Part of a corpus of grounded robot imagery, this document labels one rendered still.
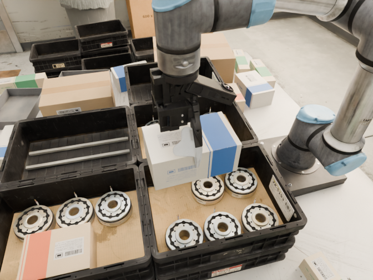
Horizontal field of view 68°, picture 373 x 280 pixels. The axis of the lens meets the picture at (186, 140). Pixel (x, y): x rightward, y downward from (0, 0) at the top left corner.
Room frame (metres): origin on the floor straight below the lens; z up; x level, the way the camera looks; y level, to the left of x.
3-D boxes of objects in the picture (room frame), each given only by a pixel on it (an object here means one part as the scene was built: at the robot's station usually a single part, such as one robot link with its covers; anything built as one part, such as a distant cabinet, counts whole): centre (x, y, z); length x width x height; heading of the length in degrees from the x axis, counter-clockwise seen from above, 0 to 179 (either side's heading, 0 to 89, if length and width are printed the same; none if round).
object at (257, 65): (1.39, -0.43, 0.73); 0.24 x 0.06 x 0.06; 10
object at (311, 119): (0.74, -0.45, 0.91); 0.13 x 0.12 x 0.14; 17
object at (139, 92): (1.03, 0.06, 0.87); 0.40 x 0.30 x 0.11; 103
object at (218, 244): (0.45, -0.08, 0.92); 0.40 x 0.30 x 0.02; 103
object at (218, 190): (0.52, -0.07, 0.86); 0.10 x 0.10 x 0.01
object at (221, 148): (0.45, -0.01, 1.09); 0.20 x 0.12 x 0.09; 107
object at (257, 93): (1.22, -0.35, 0.74); 0.20 x 0.12 x 0.09; 19
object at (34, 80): (1.30, 0.89, 0.73); 0.24 x 0.06 x 0.06; 107
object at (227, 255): (0.45, -0.08, 0.87); 0.40 x 0.30 x 0.11; 103
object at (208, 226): (0.37, -0.10, 0.86); 0.10 x 0.10 x 0.01
